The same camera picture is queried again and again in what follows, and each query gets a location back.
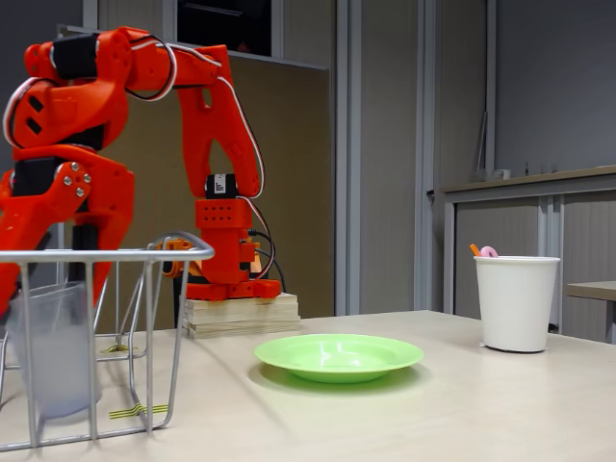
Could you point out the grey cabinet with counter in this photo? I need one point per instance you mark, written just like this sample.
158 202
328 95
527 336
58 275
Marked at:
587 231

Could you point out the light orange clamp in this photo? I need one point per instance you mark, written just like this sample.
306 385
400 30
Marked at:
199 269

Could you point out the orange plastic knife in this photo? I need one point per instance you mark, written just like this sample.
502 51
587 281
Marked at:
475 250

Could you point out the brown partition board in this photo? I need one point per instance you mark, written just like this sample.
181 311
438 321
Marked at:
298 192

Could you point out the wooden base block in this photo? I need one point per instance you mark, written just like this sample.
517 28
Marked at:
240 317

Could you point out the beige side table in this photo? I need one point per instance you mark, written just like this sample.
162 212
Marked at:
594 290

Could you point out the dark window pane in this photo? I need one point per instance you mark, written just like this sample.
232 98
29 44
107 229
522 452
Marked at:
216 24

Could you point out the small white container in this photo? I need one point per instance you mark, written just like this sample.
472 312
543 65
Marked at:
503 174

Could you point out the pink utensil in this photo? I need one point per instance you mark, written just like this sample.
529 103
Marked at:
483 251

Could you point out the green plastic plate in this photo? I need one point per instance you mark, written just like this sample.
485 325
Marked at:
337 358

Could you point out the translucent plastic cup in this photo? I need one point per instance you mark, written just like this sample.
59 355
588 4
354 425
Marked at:
58 346

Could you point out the white paper cup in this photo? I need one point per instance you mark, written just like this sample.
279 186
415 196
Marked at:
517 303

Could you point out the yellow black striped tape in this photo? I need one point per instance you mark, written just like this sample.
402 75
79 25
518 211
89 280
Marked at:
120 349
122 413

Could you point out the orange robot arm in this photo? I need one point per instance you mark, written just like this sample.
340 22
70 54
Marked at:
212 120

